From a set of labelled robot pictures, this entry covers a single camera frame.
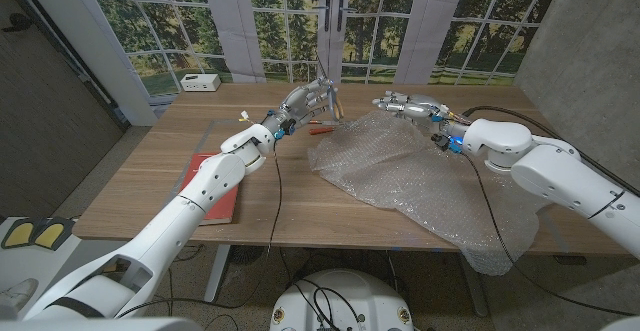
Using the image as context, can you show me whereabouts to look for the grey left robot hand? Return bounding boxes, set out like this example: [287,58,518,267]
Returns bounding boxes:
[262,76,339,142]

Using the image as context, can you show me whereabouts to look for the black torso cable loop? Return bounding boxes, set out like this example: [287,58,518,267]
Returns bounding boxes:
[292,280,361,330]

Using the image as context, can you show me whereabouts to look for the white power strip box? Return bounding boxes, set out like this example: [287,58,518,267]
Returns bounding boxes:
[180,73,222,93]

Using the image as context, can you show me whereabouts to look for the printed window forest backdrop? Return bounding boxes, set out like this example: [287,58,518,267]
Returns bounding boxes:
[79,0,569,97]

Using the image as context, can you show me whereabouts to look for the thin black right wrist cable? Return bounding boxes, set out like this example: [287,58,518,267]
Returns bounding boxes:
[459,151,640,318]

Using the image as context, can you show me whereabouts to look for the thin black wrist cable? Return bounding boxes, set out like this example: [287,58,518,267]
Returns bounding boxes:
[459,151,640,318]
[115,139,284,320]

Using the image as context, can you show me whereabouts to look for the white shoe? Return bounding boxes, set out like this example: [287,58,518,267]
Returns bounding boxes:
[0,277,40,317]

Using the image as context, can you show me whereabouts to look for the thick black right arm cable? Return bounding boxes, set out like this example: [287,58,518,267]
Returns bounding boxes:
[462,104,640,198]

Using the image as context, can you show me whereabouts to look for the white table leg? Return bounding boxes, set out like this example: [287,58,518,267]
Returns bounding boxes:
[203,244,232,305]
[457,253,489,318]

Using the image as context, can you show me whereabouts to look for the scissors with orange grey handles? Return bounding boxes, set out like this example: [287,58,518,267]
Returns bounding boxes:
[315,53,346,122]

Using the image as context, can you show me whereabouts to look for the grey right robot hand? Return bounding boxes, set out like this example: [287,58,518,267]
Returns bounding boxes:
[371,89,469,153]

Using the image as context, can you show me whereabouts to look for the yellow black foot pedal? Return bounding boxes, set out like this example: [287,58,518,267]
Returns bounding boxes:
[0,219,39,250]
[32,216,76,251]

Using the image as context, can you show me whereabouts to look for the thin black left wrist cable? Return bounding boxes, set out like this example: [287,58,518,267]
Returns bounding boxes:
[115,139,284,320]

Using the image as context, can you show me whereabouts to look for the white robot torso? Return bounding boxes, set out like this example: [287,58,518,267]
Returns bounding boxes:
[269,268,414,331]

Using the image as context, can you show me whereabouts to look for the red notebook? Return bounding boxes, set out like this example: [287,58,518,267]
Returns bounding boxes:
[177,152,241,226]

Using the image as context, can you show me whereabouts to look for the clear bubble wrap sheet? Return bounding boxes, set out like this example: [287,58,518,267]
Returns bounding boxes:
[307,109,551,277]

